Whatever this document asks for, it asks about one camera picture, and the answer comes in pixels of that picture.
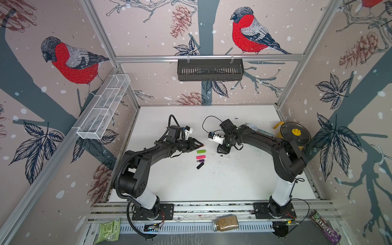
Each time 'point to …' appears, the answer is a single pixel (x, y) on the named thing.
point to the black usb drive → (200, 165)
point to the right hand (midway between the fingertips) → (220, 145)
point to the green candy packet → (263, 131)
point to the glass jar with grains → (225, 222)
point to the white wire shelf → (101, 105)
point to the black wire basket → (207, 70)
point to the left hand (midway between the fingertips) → (203, 143)
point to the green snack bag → (108, 231)
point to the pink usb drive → (200, 157)
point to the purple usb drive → (200, 161)
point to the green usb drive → (201, 151)
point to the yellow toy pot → (294, 131)
